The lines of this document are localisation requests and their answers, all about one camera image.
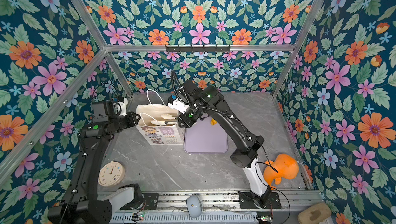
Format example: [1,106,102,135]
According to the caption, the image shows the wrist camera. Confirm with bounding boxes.
[113,98,128,116]
[168,95,189,114]

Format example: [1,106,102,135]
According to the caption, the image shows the tan sponge block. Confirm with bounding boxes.
[298,202,332,224]

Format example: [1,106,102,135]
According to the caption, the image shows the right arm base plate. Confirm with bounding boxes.
[238,191,282,209]

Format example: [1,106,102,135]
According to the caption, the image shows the purple cutting mat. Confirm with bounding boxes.
[184,115,228,154]

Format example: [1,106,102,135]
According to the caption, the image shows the metal tongs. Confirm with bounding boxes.
[151,114,178,126]

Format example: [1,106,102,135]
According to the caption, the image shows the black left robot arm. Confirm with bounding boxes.
[47,98,144,224]

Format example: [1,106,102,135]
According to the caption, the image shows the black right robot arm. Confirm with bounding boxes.
[168,81,272,208]

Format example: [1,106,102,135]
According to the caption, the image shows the striped croissant bread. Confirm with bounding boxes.
[210,118,217,126]

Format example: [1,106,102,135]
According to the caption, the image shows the orange plush toy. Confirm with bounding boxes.
[263,154,299,186]

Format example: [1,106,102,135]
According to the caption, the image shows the round beige clock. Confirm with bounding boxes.
[98,161,126,187]

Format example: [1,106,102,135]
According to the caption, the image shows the black hook rack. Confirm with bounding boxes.
[165,45,231,53]

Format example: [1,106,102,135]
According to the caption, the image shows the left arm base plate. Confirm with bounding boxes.
[143,193,159,210]

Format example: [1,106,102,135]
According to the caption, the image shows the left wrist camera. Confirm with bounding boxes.
[113,98,128,116]

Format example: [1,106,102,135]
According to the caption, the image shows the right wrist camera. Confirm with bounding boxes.
[168,95,189,114]

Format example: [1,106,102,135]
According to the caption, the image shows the white paper bag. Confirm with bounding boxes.
[136,89,185,146]

